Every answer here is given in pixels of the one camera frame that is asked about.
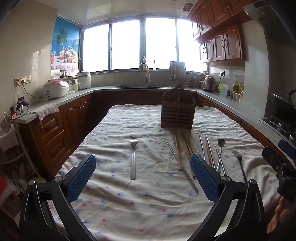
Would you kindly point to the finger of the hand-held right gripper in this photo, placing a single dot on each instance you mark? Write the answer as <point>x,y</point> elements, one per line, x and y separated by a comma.
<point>271,157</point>
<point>286,149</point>

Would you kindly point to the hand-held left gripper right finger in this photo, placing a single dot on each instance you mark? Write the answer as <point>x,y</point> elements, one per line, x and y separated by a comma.
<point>204,178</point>

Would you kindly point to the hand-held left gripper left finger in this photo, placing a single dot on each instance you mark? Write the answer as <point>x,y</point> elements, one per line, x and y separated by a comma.
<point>81,178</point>

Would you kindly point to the thin metal chopstick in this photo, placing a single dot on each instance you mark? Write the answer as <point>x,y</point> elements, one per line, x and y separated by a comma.
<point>219,160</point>

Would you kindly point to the long metal chopstick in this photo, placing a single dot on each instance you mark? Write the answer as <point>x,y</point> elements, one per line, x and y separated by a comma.
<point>180,165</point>

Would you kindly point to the small metal fork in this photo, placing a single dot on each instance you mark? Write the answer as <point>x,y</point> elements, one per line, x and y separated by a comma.
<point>240,162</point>

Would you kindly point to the metal spoon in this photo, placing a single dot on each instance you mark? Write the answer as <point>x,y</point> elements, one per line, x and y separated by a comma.
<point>221,143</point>

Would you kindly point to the large metal fork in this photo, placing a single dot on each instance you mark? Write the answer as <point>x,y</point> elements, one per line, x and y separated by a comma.
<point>133,162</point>

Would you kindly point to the wooden utensil holder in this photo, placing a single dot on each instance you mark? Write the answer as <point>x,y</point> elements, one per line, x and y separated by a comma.
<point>178,115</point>

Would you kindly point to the person's right hand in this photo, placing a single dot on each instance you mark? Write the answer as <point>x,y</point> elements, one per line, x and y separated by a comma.
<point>281,215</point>

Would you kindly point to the steel gas stove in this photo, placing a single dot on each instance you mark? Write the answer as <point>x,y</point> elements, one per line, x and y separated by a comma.
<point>281,122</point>

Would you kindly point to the green round object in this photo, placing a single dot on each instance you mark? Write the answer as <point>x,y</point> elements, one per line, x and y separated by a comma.
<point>38,180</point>

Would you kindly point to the black wok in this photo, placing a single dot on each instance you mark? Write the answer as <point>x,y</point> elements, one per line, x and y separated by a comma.
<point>283,100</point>

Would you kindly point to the wooden lower cabinets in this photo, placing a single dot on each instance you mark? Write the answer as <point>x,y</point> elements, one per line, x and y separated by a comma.
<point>50,139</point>

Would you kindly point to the wooden cabinets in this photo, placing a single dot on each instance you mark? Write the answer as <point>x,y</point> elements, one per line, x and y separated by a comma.
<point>50,139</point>
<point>222,34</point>

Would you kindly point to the grey kitchen countertop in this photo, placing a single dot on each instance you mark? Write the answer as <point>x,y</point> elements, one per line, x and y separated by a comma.
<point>249,111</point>

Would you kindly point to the floral white tablecloth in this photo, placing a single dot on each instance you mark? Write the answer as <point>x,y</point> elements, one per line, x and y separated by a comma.
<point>143,204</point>

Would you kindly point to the row of spice jars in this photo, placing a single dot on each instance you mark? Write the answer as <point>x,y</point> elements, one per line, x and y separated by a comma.
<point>233,95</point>

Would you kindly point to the pink checked cloth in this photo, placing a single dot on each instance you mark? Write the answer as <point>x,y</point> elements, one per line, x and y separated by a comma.
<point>46,110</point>

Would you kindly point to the pink and white rice cooker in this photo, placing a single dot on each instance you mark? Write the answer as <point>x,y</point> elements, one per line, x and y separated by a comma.
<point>56,89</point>

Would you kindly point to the small white electric steamer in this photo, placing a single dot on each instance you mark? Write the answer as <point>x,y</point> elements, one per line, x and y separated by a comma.
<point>74,85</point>

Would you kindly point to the steel electric kettle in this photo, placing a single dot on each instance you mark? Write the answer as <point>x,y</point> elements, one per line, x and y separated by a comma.
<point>208,83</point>

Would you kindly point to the black charger device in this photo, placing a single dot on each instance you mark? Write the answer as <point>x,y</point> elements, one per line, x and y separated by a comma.
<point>22,103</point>

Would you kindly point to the white electric pot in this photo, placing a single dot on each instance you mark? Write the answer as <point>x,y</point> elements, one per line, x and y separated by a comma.
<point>84,80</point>

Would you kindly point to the knife and scissors holder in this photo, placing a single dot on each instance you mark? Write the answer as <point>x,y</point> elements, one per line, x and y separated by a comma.
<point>190,78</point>

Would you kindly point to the dark jar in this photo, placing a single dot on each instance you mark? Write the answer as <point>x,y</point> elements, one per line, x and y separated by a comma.
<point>63,73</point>

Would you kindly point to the steel sink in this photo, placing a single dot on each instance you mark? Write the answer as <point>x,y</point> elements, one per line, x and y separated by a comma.
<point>141,86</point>

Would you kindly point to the dish rack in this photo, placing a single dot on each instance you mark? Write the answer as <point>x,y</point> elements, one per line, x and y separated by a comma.
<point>177,70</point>

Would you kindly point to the steel kitchen faucet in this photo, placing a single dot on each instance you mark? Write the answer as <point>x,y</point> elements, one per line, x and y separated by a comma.
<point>147,76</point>

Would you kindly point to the small clear bottle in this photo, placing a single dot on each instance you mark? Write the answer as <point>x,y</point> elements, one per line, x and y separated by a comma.
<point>154,65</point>

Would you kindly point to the range hood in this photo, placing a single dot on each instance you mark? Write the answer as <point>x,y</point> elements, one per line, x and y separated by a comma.
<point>275,20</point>

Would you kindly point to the yellow soap bottle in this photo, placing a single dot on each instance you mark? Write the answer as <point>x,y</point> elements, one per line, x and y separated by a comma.
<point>144,62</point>

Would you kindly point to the wooden upper cabinets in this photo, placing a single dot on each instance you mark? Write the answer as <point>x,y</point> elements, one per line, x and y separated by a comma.
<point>222,34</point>

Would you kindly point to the kitchen window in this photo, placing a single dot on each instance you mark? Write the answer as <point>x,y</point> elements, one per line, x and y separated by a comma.
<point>129,44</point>

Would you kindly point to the ceiling vent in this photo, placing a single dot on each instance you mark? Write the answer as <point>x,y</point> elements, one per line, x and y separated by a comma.
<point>187,6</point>

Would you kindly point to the white wall outlet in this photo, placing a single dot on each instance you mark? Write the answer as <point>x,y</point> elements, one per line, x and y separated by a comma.
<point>221,73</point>

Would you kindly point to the wall outlet strip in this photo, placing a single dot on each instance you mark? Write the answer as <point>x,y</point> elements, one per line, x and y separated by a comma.
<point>22,80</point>

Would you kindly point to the fruit and palm wall poster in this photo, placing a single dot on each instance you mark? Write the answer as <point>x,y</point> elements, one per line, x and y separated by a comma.
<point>66,44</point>

